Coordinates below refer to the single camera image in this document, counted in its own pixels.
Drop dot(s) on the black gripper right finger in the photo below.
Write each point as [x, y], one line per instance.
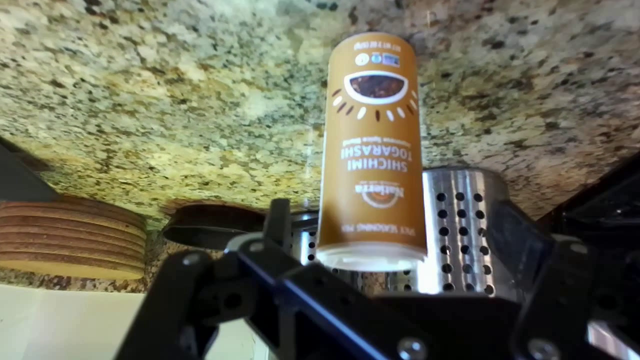
[580, 300]

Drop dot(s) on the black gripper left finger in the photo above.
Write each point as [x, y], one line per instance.
[303, 312]

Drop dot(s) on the brown spice bottle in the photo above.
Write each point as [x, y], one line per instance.
[372, 115]

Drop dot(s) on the small black dish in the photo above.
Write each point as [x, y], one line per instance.
[210, 225]

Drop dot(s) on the rear perforated utensil holder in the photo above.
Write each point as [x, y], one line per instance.
[424, 231]

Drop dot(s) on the stack of cork coasters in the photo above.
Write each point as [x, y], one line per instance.
[73, 237]

